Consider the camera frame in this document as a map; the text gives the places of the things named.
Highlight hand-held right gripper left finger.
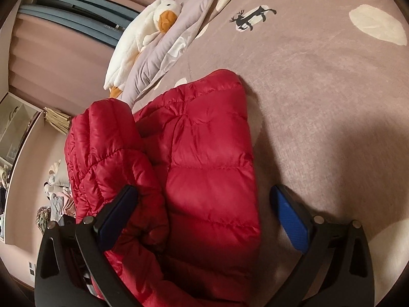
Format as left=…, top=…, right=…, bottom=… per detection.
left=33, top=184, right=141, bottom=307

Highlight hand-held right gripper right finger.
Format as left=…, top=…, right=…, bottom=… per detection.
left=269, top=184, right=374, bottom=307

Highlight red puffer jacket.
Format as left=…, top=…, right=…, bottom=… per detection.
left=64, top=69, right=261, bottom=307

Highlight pale crumpled clothes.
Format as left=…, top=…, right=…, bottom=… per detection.
left=37, top=160, right=77, bottom=231

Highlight beige curtain tassel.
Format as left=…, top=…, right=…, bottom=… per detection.
left=43, top=107, right=72, bottom=133

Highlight deer print bed sheet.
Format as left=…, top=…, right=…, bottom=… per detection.
left=131, top=0, right=409, bottom=307

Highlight white cabinet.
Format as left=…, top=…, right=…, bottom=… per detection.
left=0, top=91, right=43, bottom=240

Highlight pink curtain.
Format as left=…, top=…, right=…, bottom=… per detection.
left=8, top=0, right=154, bottom=116

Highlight lilac quilt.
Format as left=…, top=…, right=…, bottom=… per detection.
left=120, top=0, right=229, bottom=104

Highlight white goose plush toy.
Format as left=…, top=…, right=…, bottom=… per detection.
left=104, top=0, right=183, bottom=99

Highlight blue curtain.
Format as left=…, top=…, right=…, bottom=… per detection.
left=17, top=0, right=141, bottom=47

